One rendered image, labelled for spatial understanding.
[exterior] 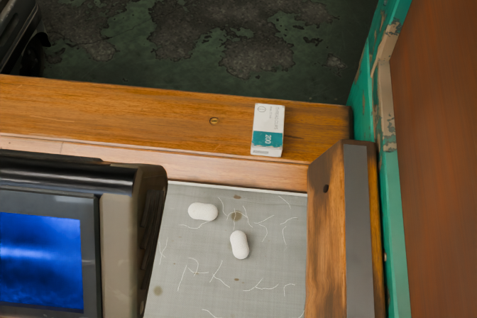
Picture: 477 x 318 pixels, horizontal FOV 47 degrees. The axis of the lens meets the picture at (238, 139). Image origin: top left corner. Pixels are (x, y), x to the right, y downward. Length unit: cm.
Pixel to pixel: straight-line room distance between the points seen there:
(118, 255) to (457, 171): 24
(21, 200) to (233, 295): 39
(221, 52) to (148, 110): 112
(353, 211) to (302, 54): 132
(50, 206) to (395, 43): 43
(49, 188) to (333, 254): 32
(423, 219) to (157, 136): 33
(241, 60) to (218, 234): 119
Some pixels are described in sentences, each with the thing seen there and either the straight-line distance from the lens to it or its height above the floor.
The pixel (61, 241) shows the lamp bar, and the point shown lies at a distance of 23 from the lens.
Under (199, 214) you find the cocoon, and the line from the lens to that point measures 60.
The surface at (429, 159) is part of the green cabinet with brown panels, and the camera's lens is 44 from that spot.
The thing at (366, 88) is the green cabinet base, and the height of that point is 83.
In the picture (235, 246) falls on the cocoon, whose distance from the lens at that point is 59.
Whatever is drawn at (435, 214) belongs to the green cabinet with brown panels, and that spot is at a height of 95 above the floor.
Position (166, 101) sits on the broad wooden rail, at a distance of 68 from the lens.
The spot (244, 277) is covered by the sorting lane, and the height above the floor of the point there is 74.
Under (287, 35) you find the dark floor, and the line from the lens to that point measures 185.
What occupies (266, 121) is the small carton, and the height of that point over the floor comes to 79.
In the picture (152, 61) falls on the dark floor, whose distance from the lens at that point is 176.
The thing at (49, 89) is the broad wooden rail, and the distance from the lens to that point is 71.
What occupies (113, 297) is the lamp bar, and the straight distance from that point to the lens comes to 24.
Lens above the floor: 129
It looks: 56 degrees down
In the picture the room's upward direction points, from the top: 3 degrees clockwise
